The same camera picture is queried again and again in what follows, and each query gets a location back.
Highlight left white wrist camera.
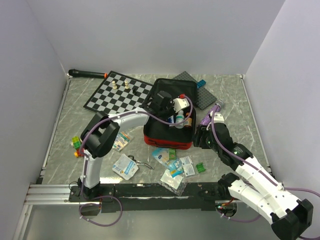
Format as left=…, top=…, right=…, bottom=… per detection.
left=173, top=98, right=190, bottom=113

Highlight white chess piece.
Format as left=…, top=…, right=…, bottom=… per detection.
left=112, top=81, right=117, bottom=90
left=124, top=80, right=130, bottom=90

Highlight white alcohol pad packet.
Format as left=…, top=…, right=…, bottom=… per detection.
left=179, top=156, right=193, bottom=166

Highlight blue lego brick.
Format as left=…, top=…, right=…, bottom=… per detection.
left=196, top=79, right=206, bottom=89

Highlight white chess piece right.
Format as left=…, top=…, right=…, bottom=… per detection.
left=124, top=80, right=130, bottom=90

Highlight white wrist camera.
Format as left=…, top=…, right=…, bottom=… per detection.
left=212, top=112, right=225, bottom=124
left=173, top=98, right=190, bottom=113

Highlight clear zip bag gauze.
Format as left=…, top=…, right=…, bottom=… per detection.
left=159, top=169, right=187, bottom=197

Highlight purple tube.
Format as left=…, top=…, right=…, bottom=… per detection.
left=200, top=100, right=225, bottom=126

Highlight red black medicine bag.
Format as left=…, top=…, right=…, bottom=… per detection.
left=142, top=78, right=198, bottom=150

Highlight black microphone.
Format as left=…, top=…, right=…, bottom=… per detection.
left=68, top=69, right=108, bottom=79

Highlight black handled scissors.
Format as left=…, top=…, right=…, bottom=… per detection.
left=128, top=155, right=155, bottom=170

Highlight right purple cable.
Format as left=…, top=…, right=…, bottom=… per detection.
left=209, top=103, right=320, bottom=240

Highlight purple cable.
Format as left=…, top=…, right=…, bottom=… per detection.
left=78, top=94, right=194, bottom=228
left=209, top=103, right=320, bottom=240

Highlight blue cotton swab bag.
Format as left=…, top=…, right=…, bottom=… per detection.
left=152, top=147, right=184, bottom=178

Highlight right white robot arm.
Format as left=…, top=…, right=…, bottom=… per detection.
left=193, top=122, right=314, bottom=240

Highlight grey lego baseplate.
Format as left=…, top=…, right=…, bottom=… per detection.
left=173, top=71, right=217, bottom=110

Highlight white blue pad packet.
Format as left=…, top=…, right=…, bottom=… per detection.
left=182, top=164, right=196, bottom=177

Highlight brown medicine bottle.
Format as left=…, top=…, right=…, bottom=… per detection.
left=183, top=112, right=193, bottom=128

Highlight black mounting rail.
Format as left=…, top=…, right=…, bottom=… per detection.
left=68, top=182, right=232, bottom=213

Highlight white medicine bottle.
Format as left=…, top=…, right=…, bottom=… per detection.
left=175, top=110, right=185, bottom=129

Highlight white blue mask packet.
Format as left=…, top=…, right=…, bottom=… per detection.
left=112, top=154, right=139, bottom=181

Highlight white chess piece left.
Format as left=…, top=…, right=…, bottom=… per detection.
left=112, top=81, right=117, bottom=90

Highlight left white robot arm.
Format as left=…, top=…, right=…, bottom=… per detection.
left=78, top=91, right=175, bottom=201

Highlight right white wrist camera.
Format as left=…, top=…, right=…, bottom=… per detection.
left=212, top=112, right=225, bottom=124

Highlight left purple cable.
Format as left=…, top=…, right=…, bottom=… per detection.
left=78, top=94, right=194, bottom=228

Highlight small green box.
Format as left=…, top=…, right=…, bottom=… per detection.
left=168, top=148, right=177, bottom=161

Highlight green plastic clip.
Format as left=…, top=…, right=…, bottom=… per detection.
left=196, top=162, right=206, bottom=173

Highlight black white chessboard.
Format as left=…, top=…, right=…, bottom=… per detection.
left=83, top=71, right=153, bottom=114

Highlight red yellow toy block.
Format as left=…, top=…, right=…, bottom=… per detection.
left=74, top=148, right=84, bottom=158

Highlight green yellow toy block car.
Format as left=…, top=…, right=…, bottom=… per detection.
left=71, top=136, right=82, bottom=150

